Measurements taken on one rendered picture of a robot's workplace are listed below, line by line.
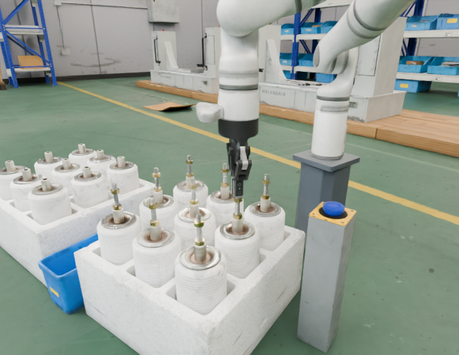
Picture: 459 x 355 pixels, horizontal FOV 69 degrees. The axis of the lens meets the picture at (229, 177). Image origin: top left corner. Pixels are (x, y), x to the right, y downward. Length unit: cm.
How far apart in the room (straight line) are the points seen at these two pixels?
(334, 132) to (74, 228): 77
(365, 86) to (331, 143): 175
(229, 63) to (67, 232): 65
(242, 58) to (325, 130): 48
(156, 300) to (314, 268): 31
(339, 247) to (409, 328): 35
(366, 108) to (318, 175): 169
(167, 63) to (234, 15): 467
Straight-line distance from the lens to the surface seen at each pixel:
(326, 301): 74
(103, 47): 723
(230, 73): 58
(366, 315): 94
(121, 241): 75
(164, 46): 525
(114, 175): 109
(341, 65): 97
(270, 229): 77
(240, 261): 69
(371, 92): 270
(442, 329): 98
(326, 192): 102
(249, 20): 56
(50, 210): 99
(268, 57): 350
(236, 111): 58
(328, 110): 98
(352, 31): 82
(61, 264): 99
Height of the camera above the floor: 61
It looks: 22 degrees down
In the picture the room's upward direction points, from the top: straight up
